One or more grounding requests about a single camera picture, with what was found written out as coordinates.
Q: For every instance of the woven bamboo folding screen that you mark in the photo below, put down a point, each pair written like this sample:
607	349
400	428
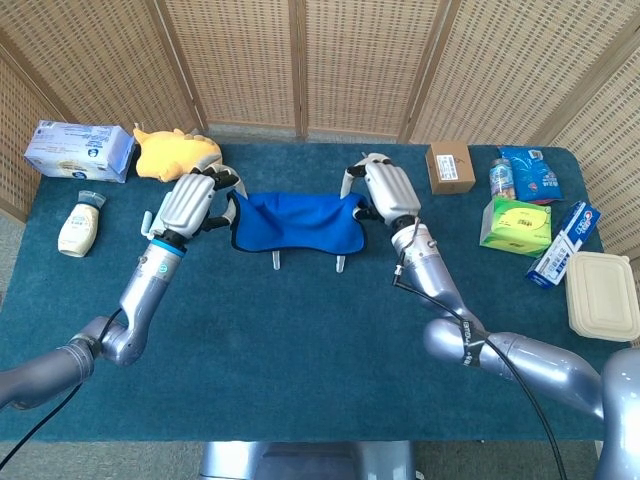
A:
240	60

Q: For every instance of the blue cloth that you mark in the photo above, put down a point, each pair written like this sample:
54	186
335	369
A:
300	220

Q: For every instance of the blue snack bag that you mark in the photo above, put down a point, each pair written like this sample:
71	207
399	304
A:
535	175

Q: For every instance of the cream lidded food container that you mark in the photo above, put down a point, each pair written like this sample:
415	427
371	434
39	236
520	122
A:
600	295

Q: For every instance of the cream squeeze bottle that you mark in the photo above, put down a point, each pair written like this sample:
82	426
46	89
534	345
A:
77	230

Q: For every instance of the green tissue box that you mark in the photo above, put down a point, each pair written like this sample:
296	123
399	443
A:
515	225

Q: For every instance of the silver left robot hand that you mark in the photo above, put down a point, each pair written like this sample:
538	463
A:
187	205

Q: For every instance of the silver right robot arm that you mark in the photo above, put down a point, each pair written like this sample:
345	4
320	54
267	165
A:
430	270

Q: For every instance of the pale blue carton box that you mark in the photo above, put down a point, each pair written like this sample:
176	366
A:
75	150

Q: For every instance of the clear snack jar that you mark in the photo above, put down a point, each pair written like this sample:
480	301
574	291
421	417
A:
501	177

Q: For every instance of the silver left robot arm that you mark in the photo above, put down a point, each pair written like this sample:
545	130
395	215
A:
145	285

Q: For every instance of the brown cardboard box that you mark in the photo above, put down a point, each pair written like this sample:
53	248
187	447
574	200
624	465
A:
450	167

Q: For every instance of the light blue plastic mug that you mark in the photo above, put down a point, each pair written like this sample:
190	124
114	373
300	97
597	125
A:
146	222

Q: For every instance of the teal table carpet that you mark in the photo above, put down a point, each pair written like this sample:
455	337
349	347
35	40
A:
275	350

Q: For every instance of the yellow plush toy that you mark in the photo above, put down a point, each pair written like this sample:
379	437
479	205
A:
165	152

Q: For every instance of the blue white toothpaste box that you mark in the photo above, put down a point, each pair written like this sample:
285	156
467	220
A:
560	255

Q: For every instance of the silver robot torso base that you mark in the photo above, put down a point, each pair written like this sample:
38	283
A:
300	462

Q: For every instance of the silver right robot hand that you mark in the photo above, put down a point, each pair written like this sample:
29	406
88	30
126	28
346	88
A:
392	192

